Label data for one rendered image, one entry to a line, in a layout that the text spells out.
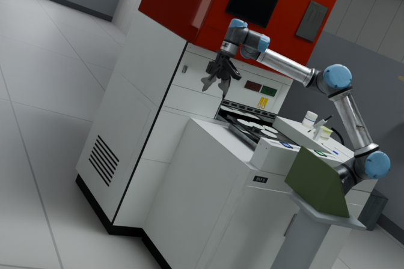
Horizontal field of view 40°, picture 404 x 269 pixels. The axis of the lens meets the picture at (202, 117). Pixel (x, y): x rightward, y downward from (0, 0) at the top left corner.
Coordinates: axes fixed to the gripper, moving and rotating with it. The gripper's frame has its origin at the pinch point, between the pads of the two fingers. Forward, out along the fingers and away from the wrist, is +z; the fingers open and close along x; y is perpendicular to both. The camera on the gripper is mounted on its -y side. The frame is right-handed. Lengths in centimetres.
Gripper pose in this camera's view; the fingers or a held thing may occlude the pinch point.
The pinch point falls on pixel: (214, 95)
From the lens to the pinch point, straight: 249.5
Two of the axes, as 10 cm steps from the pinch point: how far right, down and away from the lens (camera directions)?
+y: -6.7, -3.2, 6.6
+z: -3.7, 9.3, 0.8
